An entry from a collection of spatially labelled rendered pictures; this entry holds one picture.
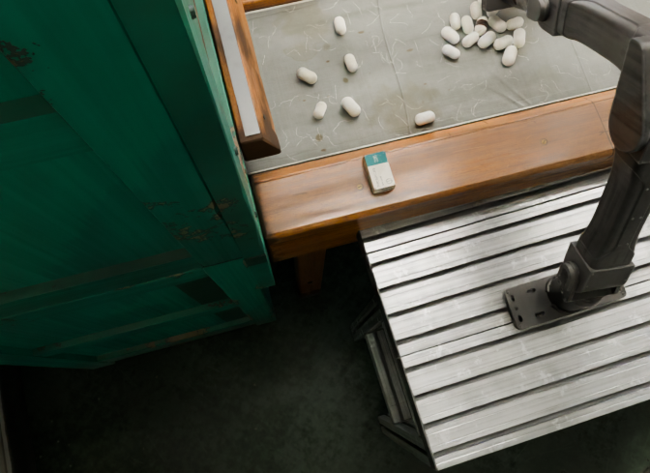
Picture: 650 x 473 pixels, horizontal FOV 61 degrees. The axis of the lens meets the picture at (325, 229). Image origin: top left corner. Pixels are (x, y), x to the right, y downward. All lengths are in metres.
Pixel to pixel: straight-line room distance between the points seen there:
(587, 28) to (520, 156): 0.23
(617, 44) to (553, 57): 0.33
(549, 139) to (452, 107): 0.17
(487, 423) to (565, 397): 0.14
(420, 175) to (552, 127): 0.24
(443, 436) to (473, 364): 0.12
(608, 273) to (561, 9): 0.37
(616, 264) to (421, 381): 0.34
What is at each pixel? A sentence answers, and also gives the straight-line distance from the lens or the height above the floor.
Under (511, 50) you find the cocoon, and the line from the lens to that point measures 1.05.
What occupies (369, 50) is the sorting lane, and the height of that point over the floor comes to 0.74.
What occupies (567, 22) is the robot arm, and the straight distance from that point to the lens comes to 0.86.
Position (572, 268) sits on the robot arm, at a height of 0.80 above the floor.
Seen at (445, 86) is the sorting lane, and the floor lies 0.74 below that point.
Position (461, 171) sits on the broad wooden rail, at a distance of 0.92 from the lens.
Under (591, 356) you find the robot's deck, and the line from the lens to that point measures 1.03.
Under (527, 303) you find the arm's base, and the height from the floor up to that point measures 0.68.
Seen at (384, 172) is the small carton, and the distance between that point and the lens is 0.87.
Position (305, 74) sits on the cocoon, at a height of 0.76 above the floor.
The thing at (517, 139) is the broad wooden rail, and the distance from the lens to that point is 0.97.
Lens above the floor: 1.59
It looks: 75 degrees down
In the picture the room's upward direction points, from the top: 6 degrees clockwise
